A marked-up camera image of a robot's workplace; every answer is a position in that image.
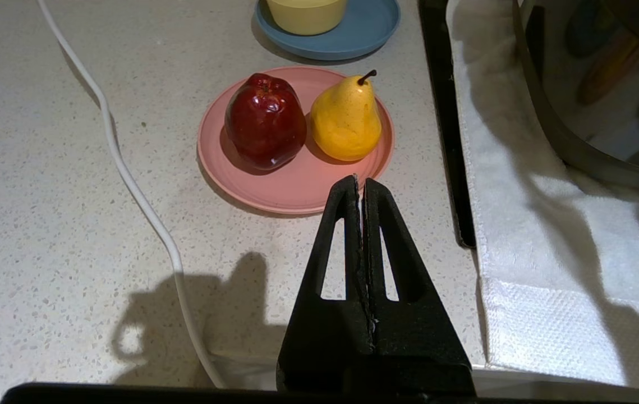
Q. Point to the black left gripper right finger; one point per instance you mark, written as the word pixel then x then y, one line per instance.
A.
pixel 420 348

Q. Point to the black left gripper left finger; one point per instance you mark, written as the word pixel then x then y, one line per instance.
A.
pixel 325 348

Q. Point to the black rice cooker body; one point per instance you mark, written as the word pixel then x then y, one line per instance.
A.
pixel 605 84

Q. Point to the yellow bowl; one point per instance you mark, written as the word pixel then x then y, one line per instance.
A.
pixel 307 14

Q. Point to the white towel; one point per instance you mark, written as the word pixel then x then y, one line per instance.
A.
pixel 549 258

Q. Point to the pink plate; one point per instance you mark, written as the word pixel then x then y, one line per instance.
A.
pixel 297 185

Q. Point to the yellow pear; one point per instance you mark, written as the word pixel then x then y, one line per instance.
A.
pixel 346 122

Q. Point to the red apple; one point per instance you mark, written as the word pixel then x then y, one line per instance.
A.
pixel 266 122

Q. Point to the blue plate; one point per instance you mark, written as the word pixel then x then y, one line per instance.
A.
pixel 367 33

